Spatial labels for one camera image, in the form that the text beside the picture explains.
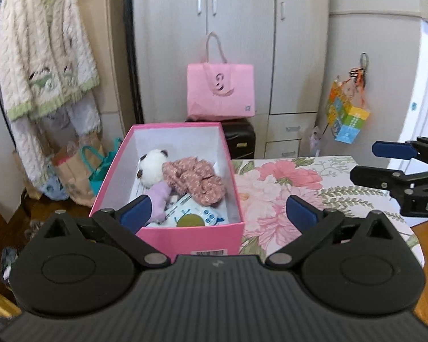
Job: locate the purple plush toy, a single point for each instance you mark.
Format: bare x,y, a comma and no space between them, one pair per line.
160,196

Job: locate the blue printed plastic bag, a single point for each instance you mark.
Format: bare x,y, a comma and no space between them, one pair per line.
55,188

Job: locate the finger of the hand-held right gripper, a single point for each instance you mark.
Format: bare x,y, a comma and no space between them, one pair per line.
371,176
392,149

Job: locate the yellow cloth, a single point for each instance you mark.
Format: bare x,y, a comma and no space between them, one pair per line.
0,302

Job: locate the blue white tissue pack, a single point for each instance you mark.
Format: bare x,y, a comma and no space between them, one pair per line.
208,217

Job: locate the black clothes rack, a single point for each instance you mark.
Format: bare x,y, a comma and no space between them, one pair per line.
132,60

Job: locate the pink tote bag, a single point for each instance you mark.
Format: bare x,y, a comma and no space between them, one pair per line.
221,103

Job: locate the white door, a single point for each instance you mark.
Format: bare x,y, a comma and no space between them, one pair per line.
424,114

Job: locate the teal tote bag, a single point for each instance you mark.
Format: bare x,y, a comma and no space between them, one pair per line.
100,181

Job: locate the white fleece pants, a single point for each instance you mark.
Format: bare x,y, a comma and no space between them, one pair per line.
25,142

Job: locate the pink cardboard box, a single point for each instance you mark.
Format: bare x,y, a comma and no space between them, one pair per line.
199,238

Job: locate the black suitcase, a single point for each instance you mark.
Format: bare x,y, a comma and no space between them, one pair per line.
240,139

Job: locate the floral tablecloth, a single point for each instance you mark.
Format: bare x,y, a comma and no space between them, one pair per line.
278,178

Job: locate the pink floral fabric scrunchie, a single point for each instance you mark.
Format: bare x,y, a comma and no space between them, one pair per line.
192,181

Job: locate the blue door sticker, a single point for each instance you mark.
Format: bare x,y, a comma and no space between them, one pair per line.
413,106

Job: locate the brown paper bag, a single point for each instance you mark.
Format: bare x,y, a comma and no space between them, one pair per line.
75,181

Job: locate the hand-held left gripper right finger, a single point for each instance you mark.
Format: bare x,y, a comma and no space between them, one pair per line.
303,214

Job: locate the cream fleece robe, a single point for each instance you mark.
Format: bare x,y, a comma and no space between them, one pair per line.
39,42

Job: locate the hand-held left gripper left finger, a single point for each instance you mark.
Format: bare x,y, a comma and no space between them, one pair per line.
137,213

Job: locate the grey wooden wardrobe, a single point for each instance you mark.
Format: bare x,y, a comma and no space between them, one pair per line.
164,60

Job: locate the colourful gift bag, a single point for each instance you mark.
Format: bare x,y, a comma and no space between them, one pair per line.
349,124

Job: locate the panda plush toy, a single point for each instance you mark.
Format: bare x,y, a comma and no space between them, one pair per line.
151,165

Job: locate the clear plastic bag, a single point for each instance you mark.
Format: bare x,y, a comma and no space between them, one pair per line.
315,138

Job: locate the green ball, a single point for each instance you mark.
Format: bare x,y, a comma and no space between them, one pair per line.
190,221

